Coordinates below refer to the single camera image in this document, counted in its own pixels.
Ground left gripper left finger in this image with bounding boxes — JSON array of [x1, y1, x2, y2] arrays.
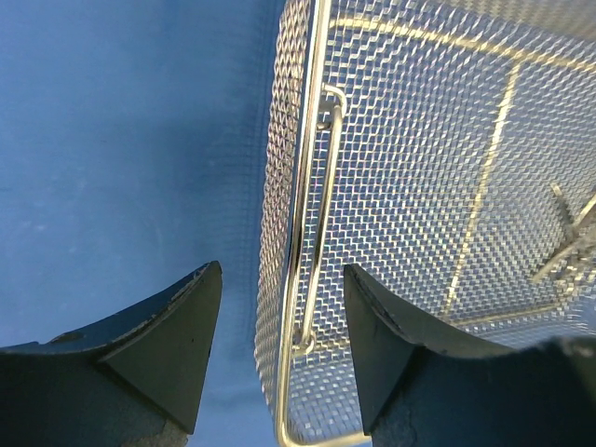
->
[[1, 262, 223, 446]]

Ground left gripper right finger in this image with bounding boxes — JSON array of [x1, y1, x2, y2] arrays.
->
[[344, 264, 595, 446]]

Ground wire mesh instrument tray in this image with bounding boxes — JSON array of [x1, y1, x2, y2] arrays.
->
[[255, 1, 595, 446]]

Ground blue surgical wrap cloth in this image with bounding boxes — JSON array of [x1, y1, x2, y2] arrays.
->
[[1, 1, 284, 446]]

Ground steel surgical instruments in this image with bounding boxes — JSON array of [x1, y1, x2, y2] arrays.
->
[[531, 183, 595, 283]]

